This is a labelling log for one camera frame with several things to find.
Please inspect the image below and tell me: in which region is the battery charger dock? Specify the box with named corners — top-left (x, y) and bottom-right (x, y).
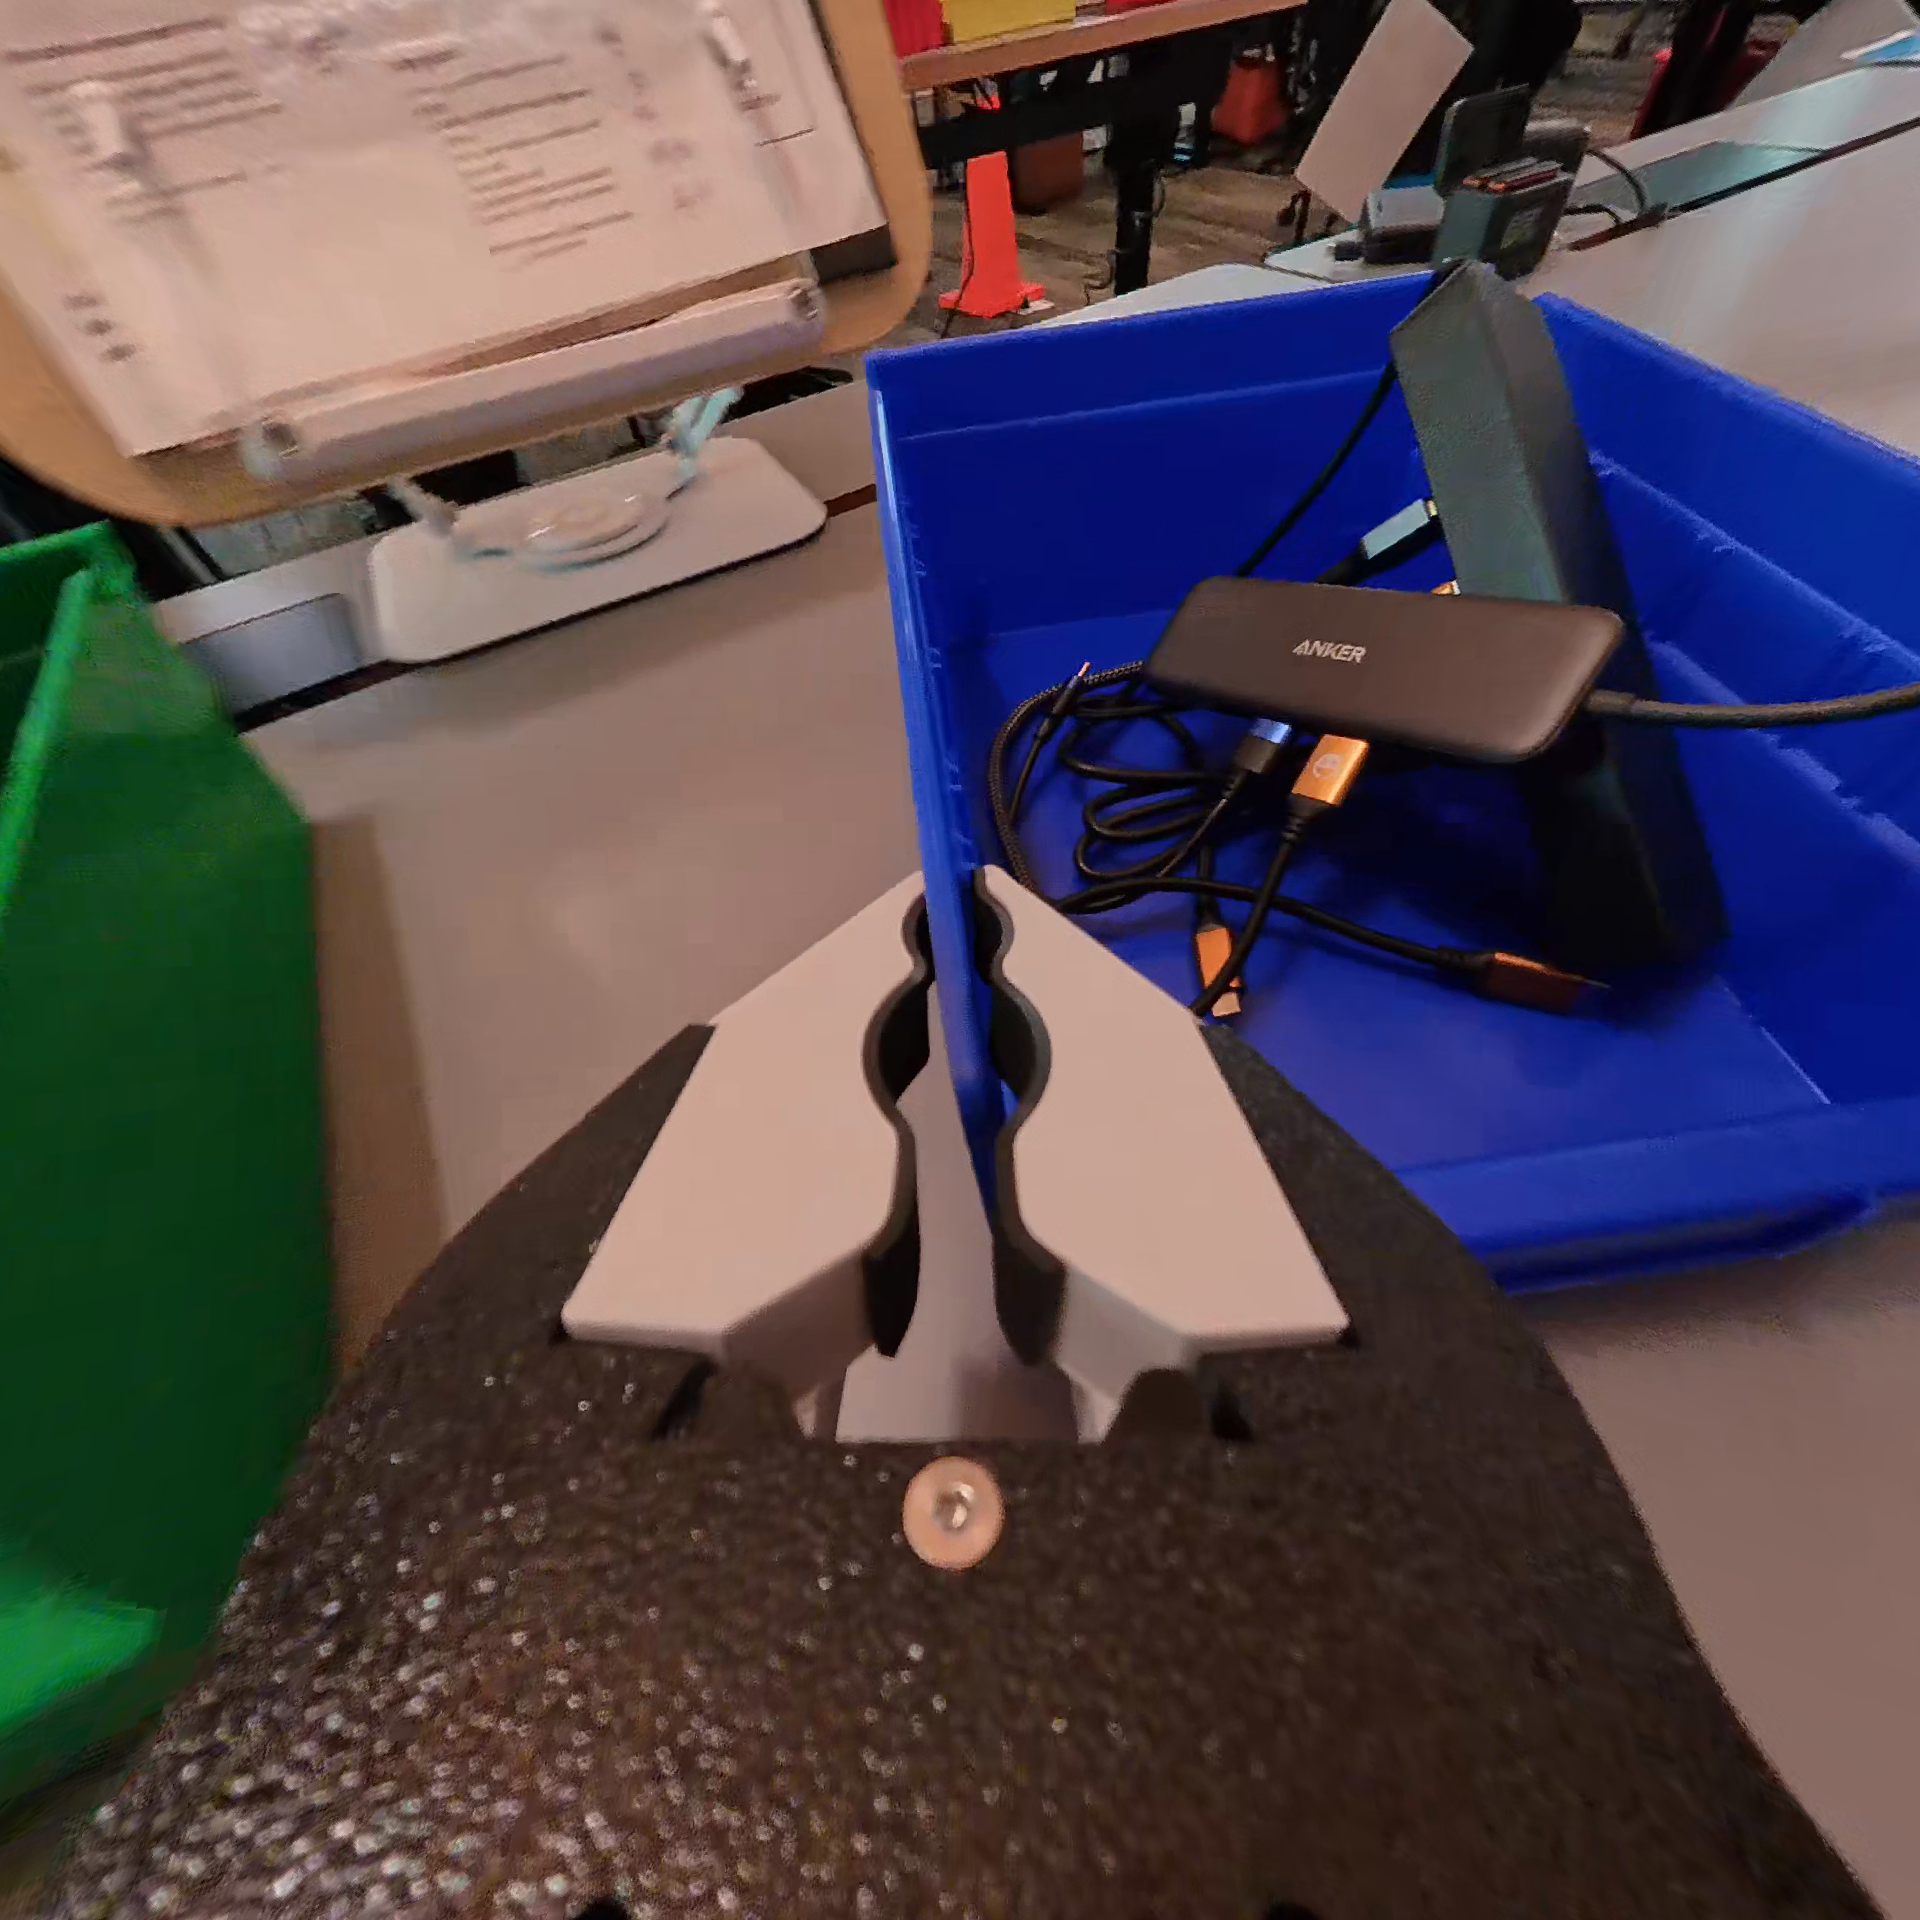
top-left (1431, 82), bottom-right (1596, 280)

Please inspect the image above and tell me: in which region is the wooden background desk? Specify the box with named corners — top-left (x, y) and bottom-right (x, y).
top-left (901, 0), bottom-right (1308, 294)

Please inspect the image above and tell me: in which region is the blue plastic bin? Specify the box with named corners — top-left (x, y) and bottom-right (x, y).
top-left (866, 270), bottom-right (1920, 1296)

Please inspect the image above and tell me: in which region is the dark green power bank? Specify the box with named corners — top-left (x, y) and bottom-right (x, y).
top-left (1387, 258), bottom-right (1731, 973)

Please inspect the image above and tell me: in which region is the green plastic bin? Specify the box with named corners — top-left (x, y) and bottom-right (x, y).
top-left (0, 521), bottom-right (339, 1808)

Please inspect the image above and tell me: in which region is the black usb hub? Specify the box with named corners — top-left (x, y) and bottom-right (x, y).
top-left (1143, 575), bottom-right (1629, 763)

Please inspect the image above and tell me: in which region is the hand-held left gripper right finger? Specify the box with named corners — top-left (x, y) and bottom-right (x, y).
top-left (972, 864), bottom-right (1352, 1432)

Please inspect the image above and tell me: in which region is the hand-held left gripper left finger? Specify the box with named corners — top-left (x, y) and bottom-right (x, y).
top-left (560, 870), bottom-right (938, 1425)

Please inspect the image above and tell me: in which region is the orange traffic cone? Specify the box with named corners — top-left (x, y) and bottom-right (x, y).
top-left (939, 151), bottom-right (1048, 319)

